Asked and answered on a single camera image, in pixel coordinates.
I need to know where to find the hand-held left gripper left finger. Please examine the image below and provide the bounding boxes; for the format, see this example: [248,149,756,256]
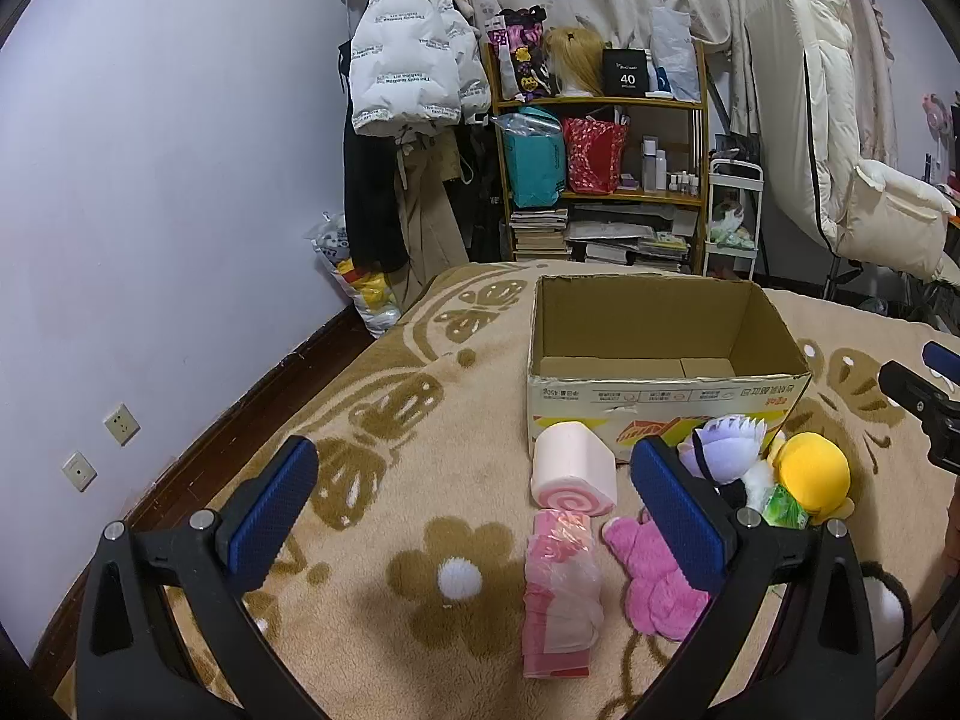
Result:
[75,435,331,720]

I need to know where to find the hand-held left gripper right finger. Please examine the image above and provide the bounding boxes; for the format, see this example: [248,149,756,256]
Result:
[628,436,878,720]

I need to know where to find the pink plush toy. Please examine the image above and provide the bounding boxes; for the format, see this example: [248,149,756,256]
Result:
[602,510,710,641]

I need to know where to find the white-haired blindfolded plush doll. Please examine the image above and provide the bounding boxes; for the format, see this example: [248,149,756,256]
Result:
[679,414,785,511]

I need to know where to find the white fluffy penguin plush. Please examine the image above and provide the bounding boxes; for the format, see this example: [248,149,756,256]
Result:
[742,461,781,518]

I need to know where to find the green snack packet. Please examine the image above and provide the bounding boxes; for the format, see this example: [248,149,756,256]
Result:
[761,484,811,530]

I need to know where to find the cardboard box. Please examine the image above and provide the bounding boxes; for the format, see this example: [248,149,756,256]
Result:
[527,274,813,464]

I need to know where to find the pink swiss roll plush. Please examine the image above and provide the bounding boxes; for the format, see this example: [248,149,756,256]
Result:
[531,421,618,517]

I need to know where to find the yellow round plush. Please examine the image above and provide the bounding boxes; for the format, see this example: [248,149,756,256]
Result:
[772,431,856,524]

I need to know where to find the pink plastic-wrapped packet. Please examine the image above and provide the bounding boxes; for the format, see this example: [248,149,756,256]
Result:
[523,508,605,680]

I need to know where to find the pink desk fan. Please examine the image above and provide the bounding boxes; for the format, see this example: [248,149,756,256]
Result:
[922,94,957,181]

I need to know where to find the clear plastic bag of toys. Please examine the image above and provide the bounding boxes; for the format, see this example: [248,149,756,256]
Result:
[304,211,402,338]

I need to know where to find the cream padded recliner chair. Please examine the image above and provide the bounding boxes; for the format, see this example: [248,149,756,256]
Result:
[745,0,957,278]

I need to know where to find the white metal cart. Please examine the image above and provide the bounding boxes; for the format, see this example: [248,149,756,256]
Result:
[705,157,766,282]

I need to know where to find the pile of papers and magazines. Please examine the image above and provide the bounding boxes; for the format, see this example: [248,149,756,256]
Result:
[566,202,695,271]

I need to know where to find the stack of books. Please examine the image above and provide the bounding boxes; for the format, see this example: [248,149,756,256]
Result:
[510,206,571,263]

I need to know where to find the beige hanging trousers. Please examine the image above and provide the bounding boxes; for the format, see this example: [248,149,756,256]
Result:
[394,131,470,312]

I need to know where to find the dark hanging garment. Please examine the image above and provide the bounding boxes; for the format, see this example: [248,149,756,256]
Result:
[341,37,410,271]

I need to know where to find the red patterned bag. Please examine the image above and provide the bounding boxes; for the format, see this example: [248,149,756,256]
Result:
[562,118,629,194]

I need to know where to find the teal bag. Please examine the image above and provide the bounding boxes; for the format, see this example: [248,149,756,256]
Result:
[499,106,567,209]

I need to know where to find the white plastic bag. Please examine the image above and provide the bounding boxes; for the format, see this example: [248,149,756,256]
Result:
[649,7,702,102]

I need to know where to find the wooden shelf unit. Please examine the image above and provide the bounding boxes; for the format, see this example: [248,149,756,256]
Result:
[480,37,710,275]

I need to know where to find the black box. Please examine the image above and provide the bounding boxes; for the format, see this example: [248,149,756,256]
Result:
[602,49,650,97]

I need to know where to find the blond wig on mannequin head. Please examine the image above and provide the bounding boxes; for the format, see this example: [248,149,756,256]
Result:
[544,26,605,98]

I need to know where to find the white puffer jacket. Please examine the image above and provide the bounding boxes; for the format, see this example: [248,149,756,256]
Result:
[349,0,492,137]

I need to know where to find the purple printed bag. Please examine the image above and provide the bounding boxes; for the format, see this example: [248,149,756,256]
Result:
[487,7,545,100]

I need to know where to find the white wall socket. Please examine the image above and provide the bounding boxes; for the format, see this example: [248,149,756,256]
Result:
[103,403,141,446]
[61,451,97,492]

